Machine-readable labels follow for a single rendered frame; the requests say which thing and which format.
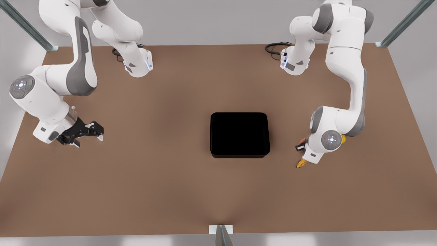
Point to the silver frame post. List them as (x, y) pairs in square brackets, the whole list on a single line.
[(25, 25), (222, 235), (403, 24)]

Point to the black rectangular tray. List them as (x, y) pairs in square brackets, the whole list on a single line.
[(239, 135)]

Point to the yellow banana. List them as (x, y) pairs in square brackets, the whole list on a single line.
[(301, 164)]

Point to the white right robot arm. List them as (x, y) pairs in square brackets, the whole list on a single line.
[(51, 89)]

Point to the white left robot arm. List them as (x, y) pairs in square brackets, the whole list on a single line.
[(344, 68)]

